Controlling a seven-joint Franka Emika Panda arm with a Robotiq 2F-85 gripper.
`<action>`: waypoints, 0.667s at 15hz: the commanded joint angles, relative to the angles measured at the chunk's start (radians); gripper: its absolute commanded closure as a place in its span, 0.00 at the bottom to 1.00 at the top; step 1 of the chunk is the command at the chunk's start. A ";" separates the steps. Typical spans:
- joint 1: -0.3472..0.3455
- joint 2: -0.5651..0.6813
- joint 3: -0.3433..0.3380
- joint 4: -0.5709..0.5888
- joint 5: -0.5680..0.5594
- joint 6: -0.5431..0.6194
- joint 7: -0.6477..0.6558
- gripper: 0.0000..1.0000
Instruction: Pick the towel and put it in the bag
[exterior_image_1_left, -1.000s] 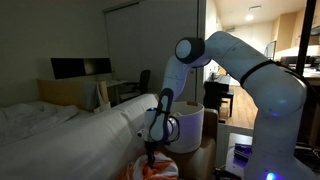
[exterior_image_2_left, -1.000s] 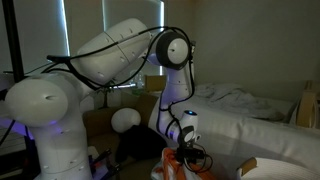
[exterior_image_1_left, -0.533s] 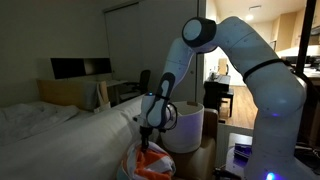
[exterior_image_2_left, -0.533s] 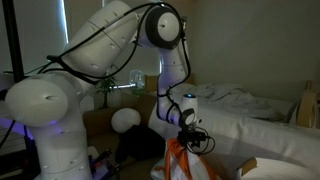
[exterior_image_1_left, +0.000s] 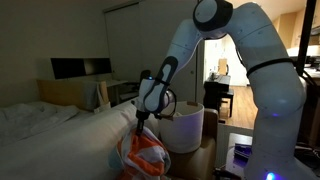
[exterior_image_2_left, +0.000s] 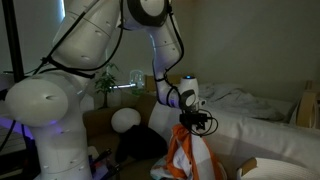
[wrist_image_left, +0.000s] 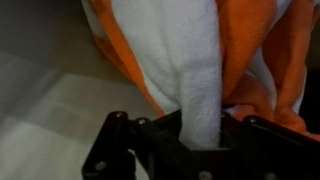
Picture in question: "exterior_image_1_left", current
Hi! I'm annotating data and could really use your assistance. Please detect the dark side table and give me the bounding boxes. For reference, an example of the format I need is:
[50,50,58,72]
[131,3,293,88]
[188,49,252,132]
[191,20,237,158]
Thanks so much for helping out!
[223,132,254,180]

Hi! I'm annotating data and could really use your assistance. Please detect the white bed mattress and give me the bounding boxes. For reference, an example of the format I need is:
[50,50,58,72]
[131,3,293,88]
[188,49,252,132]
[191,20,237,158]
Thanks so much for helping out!
[0,96,160,180]

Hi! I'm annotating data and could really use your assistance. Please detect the wooden bed headboard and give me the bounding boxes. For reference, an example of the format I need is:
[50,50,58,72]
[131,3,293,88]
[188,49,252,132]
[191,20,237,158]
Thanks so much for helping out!
[36,79,101,111]

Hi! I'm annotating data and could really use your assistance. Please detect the black vertical pole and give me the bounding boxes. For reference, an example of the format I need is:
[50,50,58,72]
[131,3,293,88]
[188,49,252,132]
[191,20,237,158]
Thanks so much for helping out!
[295,0,318,76]

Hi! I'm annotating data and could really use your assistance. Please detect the white round fabric bag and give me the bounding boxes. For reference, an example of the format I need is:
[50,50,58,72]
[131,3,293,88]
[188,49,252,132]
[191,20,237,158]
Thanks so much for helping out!
[158,100,205,154]

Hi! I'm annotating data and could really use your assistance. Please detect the white closet door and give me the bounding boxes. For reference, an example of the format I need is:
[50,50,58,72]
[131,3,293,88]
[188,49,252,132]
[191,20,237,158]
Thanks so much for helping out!
[103,0,201,104]

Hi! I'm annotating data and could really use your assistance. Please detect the black office chair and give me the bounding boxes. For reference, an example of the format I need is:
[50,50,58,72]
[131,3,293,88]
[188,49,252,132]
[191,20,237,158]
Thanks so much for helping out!
[119,69,152,103]

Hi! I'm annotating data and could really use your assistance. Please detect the black monitor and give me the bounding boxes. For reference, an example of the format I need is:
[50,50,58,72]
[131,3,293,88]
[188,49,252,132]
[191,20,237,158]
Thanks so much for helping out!
[50,57,113,80]

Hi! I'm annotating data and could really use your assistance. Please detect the crumpled white duvet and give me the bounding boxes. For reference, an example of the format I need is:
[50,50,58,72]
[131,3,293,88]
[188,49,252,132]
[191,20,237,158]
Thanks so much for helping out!
[0,101,81,148]

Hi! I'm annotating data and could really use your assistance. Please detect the white desk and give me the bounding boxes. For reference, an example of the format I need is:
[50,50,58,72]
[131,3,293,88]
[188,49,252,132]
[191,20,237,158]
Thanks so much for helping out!
[99,79,129,105]

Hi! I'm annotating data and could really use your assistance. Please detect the dark dining table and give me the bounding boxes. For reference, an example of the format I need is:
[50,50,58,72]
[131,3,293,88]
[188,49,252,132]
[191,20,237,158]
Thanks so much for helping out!
[203,73,235,118]

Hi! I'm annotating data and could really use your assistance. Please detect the purple lit control device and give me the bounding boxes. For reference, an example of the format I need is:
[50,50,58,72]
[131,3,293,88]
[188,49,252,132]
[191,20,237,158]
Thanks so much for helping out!
[233,143,253,165]

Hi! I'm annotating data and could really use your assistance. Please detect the orange white striped towel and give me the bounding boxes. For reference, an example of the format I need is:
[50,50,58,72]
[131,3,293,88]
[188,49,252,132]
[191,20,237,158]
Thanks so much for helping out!
[108,126,172,180]

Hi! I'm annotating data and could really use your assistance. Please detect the white kitchen counter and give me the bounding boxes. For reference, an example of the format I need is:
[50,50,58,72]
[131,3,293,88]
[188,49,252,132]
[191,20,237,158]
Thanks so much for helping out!
[285,45,320,58]

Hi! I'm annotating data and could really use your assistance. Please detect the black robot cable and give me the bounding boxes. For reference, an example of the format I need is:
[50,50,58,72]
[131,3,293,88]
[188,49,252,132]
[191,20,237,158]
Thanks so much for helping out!
[153,87,178,122]

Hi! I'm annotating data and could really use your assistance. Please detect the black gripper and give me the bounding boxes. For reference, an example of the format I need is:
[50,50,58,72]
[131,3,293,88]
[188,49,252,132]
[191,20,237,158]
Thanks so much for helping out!
[135,110,151,136]

